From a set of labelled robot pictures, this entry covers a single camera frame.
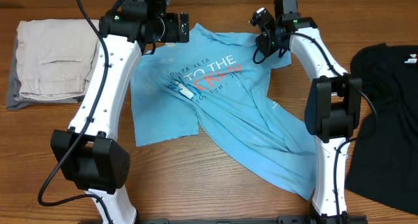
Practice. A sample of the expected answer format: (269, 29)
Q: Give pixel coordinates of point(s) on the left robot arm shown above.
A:
(88, 152)

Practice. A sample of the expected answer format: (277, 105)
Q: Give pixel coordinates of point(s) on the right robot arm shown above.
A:
(332, 110)

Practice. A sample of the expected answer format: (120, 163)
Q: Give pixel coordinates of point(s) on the folded grey garment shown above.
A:
(13, 99)

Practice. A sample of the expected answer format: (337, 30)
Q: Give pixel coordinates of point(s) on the folded beige trousers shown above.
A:
(55, 58)

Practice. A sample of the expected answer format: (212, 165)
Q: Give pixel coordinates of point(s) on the light blue printed t-shirt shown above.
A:
(212, 84)

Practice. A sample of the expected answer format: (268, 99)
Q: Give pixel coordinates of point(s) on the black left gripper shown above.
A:
(172, 35)

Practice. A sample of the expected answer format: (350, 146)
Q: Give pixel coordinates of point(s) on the black t-shirt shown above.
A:
(384, 162)

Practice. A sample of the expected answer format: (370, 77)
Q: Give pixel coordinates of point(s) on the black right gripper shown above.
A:
(262, 48)

